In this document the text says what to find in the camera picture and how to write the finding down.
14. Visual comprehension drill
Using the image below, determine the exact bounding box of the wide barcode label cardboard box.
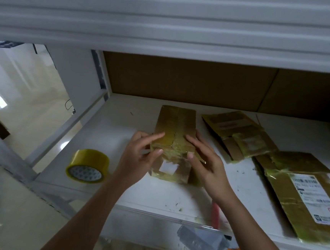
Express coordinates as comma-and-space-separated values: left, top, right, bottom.
145, 103, 209, 187

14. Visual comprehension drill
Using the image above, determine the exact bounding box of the white metal shelf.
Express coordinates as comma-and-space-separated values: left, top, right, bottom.
0, 0, 330, 250

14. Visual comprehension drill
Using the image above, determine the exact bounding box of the stack of cardboard boxes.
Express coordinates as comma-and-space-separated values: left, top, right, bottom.
248, 148, 330, 246

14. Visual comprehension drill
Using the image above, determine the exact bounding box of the person's right hand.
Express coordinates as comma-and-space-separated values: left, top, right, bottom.
179, 129, 241, 206

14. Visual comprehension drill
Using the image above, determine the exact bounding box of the person's left hand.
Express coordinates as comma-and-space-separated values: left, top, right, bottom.
110, 128, 167, 193

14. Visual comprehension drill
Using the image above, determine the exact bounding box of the person's right forearm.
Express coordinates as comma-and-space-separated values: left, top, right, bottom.
212, 191, 310, 250

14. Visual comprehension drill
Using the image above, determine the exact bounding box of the pink utility knife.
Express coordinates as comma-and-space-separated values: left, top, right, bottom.
209, 200, 223, 230

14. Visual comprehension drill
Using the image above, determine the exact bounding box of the yellow tape roll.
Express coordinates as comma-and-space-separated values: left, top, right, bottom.
64, 146, 112, 185

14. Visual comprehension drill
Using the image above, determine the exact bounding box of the small taped carton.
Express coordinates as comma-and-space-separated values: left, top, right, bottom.
197, 107, 282, 168

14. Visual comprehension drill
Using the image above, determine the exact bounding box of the person's left forearm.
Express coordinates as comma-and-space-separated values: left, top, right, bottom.
38, 172, 130, 250

